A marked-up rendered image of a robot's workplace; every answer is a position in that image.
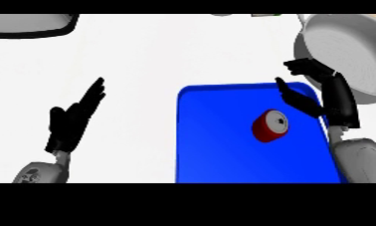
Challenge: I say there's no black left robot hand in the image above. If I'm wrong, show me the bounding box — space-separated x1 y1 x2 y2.
44 77 107 154

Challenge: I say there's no blue tray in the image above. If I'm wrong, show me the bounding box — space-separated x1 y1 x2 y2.
175 81 348 184

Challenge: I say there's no red can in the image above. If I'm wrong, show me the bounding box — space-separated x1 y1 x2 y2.
250 109 290 143

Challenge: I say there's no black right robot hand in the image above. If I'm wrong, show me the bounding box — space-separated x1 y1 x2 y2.
273 57 361 129

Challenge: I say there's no grey appliance with black rim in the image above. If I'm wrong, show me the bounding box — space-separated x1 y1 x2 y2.
0 13 81 40

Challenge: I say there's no grey pot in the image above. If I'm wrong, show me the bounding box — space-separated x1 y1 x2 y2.
292 13 376 107

